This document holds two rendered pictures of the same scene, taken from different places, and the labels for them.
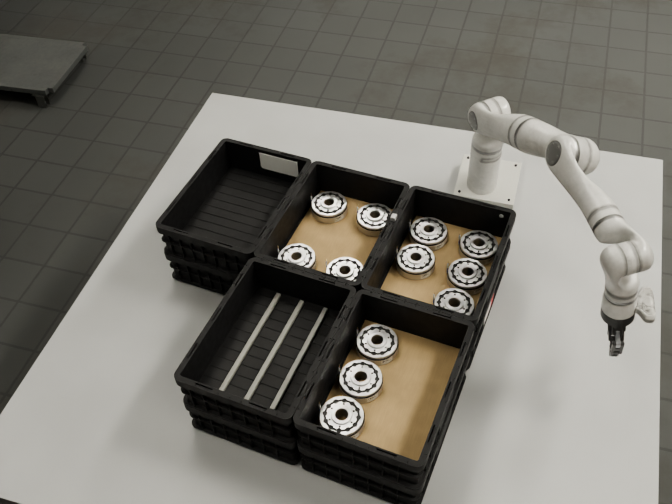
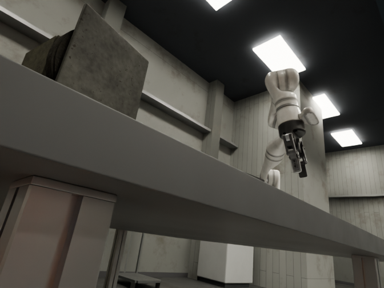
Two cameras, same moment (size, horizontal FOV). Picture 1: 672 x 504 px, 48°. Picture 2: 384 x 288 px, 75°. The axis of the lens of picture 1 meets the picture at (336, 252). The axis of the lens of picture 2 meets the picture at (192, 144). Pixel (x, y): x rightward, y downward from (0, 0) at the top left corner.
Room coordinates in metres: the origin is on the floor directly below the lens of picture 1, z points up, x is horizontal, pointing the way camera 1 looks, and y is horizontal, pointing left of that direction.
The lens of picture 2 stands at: (0.29, -0.69, 0.63)
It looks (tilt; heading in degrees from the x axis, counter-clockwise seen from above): 21 degrees up; 28
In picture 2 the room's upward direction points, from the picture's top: 7 degrees clockwise
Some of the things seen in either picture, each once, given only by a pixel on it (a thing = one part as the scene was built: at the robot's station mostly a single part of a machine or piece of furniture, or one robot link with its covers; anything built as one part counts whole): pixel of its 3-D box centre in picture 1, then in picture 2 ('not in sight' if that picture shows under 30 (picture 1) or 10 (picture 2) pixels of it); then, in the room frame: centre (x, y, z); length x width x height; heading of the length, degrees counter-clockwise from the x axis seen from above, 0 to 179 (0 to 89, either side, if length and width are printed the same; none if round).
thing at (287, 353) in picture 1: (271, 346); not in sight; (1.07, 0.17, 0.87); 0.40 x 0.30 x 0.11; 154
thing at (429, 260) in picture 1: (415, 258); not in sight; (1.33, -0.21, 0.86); 0.10 x 0.10 x 0.01
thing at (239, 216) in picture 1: (239, 207); not in sight; (1.56, 0.27, 0.87); 0.40 x 0.30 x 0.11; 154
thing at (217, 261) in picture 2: not in sight; (227, 237); (5.42, 0.95, 0.82); 0.84 x 0.75 x 1.65; 161
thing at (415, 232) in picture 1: (428, 230); not in sight; (1.43, -0.26, 0.86); 0.10 x 0.10 x 0.01
